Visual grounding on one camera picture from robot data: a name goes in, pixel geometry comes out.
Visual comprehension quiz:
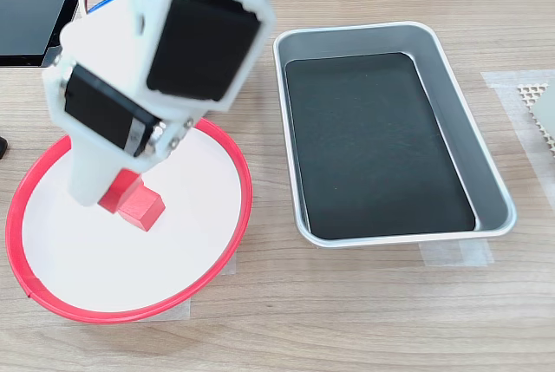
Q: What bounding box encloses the steel tray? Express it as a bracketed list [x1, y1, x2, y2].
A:
[271, 20, 519, 250]

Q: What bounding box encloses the translucent tape sheet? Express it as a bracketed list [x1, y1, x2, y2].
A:
[480, 69, 555, 211]

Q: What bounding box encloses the black mat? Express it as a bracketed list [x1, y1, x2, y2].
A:
[284, 51, 478, 241]

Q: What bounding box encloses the pale perforated base plate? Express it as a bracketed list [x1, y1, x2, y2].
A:
[517, 81, 555, 160]

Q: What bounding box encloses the white plate blue rim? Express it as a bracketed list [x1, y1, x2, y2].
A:
[84, 0, 130, 22]

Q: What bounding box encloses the clear tape strip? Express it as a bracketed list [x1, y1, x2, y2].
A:
[134, 297, 192, 323]
[418, 239, 495, 267]
[219, 254, 238, 277]

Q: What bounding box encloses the red cube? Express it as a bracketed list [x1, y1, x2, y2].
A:
[98, 166, 145, 216]
[117, 183, 167, 232]

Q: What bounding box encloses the black flat device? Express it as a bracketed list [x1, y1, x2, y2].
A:
[0, 0, 95, 69]

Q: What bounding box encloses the white plate red rim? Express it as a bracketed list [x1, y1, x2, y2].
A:
[4, 116, 254, 324]

